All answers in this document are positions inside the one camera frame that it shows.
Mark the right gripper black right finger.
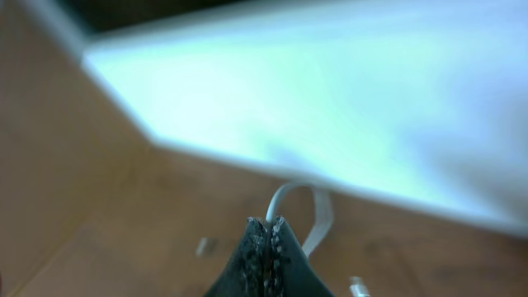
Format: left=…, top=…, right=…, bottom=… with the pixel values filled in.
left=266, top=216, right=334, bottom=297

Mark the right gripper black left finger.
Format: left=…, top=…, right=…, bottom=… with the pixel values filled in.
left=204, top=217, right=267, bottom=297

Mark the white USB cable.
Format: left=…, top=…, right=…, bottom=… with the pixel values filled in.
left=196, top=181, right=372, bottom=297

